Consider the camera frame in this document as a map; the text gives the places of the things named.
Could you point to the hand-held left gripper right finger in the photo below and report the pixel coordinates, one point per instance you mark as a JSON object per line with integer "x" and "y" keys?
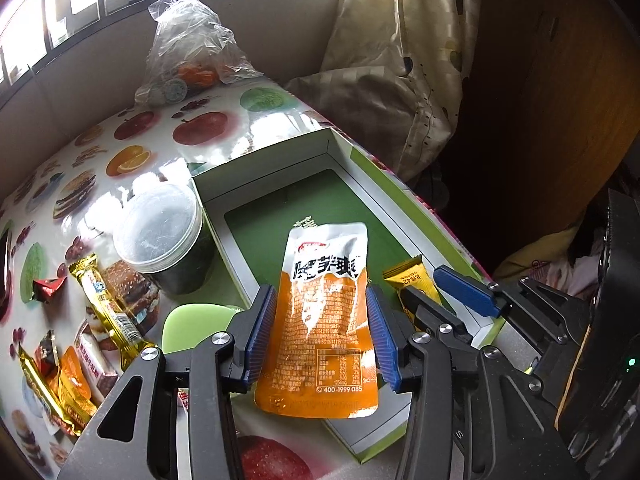
{"x": 381, "y": 335}

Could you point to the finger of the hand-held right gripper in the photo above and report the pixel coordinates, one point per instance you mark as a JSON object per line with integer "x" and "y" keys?
{"x": 430, "y": 312}
{"x": 465, "y": 291}

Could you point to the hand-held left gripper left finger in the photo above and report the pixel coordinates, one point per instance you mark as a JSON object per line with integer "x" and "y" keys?
{"x": 262, "y": 332}

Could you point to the small yellow snack packet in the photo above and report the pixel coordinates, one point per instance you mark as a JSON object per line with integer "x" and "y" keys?
{"x": 407, "y": 275}

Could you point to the orange and white drink pouch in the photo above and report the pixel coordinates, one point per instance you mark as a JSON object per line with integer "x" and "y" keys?
{"x": 325, "y": 280}

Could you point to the green cardboard box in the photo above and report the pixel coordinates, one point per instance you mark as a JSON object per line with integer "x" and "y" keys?
{"x": 280, "y": 220}

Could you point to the gold snack bar white label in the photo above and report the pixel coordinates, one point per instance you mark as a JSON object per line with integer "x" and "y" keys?
{"x": 102, "y": 305}

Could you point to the white maroon candy packet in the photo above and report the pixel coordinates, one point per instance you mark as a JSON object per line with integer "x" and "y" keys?
{"x": 92, "y": 365}

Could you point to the orange snack packet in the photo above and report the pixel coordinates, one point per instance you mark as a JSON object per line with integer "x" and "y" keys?
{"x": 75, "y": 385}

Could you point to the light green round container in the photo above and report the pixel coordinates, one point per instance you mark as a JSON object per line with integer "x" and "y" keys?
{"x": 195, "y": 325}

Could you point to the pink yellow cloth pile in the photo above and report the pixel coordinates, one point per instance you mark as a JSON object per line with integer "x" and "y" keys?
{"x": 530, "y": 255}

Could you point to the round jar with white lid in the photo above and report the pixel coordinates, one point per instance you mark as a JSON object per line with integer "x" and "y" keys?
{"x": 155, "y": 225}

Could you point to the food print tablecloth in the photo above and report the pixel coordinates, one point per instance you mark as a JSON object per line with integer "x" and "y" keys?
{"x": 150, "y": 160}

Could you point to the small dark snack packet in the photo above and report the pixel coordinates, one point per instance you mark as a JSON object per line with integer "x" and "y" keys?
{"x": 47, "y": 352}

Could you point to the brown wooden wardrobe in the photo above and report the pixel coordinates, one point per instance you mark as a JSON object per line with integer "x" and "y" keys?
{"x": 540, "y": 85}

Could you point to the red candy wrapper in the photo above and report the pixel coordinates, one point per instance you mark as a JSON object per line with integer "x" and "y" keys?
{"x": 47, "y": 287}

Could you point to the plain gold snack bar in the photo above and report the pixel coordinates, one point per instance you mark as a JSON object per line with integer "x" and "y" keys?
{"x": 37, "y": 385}

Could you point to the round green patterned packet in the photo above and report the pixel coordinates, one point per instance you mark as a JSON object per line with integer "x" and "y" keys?
{"x": 174, "y": 92}

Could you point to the cream patterned curtain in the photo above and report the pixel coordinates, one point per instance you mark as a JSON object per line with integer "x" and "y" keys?
{"x": 390, "y": 35}

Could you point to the clear plastic bag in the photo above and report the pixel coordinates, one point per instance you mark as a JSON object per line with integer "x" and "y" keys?
{"x": 195, "y": 35}

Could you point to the metal window railing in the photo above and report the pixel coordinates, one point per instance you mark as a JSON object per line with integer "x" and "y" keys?
{"x": 60, "y": 15}

